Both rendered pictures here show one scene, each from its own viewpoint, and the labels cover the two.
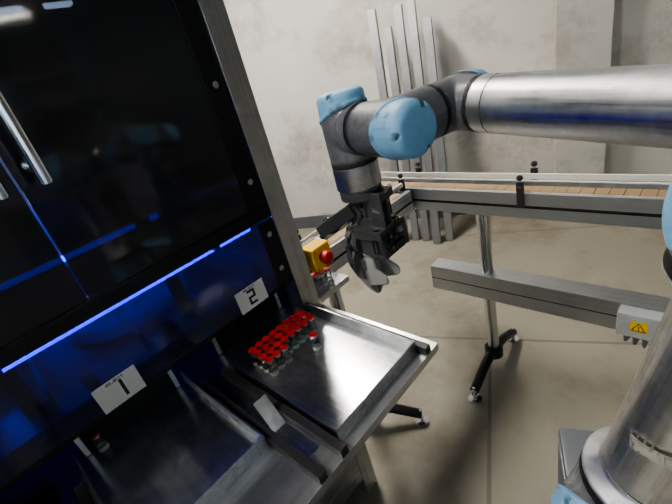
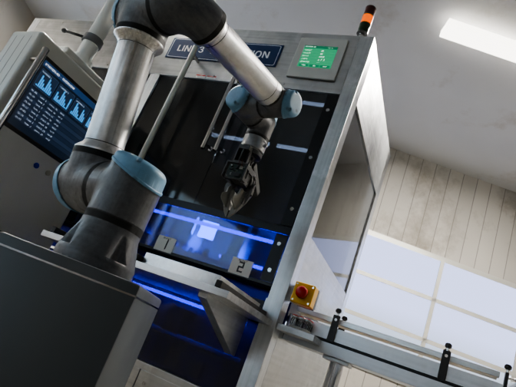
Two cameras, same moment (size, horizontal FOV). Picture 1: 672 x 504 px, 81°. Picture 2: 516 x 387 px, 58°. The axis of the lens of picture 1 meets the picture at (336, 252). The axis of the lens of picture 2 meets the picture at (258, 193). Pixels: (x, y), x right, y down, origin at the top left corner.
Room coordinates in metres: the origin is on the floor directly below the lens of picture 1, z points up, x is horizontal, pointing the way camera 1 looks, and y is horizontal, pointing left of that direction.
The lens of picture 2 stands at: (0.18, -1.28, 0.75)
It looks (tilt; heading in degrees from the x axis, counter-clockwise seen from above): 18 degrees up; 67
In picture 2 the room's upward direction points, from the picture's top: 21 degrees clockwise
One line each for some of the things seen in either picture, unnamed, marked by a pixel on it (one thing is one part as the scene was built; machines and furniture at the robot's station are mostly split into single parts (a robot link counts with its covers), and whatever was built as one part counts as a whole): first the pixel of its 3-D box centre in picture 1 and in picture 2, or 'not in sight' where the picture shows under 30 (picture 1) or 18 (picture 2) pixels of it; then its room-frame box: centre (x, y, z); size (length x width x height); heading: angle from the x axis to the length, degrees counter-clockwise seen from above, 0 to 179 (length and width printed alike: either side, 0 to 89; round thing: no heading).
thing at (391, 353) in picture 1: (321, 359); (204, 284); (0.71, 0.10, 0.90); 0.34 x 0.26 x 0.04; 41
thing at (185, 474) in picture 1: (165, 450); not in sight; (0.57, 0.43, 0.90); 0.34 x 0.26 x 0.04; 41
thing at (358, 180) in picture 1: (358, 175); (254, 146); (0.63, -0.07, 1.32); 0.08 x 0.08 x 0.05
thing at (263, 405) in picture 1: (285, 424); not in sight; (0.54, 0.18, 0.91); 0.14 x 0.03 x 0.06; 40
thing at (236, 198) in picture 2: (386, 268); (235, 201); (0.63, -0.08, 1.13); 0.06 x 0.03 x 0.09; 41
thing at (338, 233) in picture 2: not in sight; (348, 210); (1.36, 0.41, 1.50); 0.85 x 0.01 x 0.59; 41
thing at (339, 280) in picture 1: (319, 284); (300, 335); (1.09, 0.08, 0.87); 0.14 x 0.13 x 0.02; 41
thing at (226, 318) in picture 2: not in sight; (218, 326); (0.79, 0.06, 0.79); 0.34 x 0.03 x 0.13; 41
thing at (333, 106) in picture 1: (347, 127); (262, 124); (0.62, -0.07, 1.39); 0.09 x 0.08 x 0.11; 26
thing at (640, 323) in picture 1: (640, 323); not in sight; (0.93, -0.89, 0.50); 0.12 x 0.05 x 0.09; 41
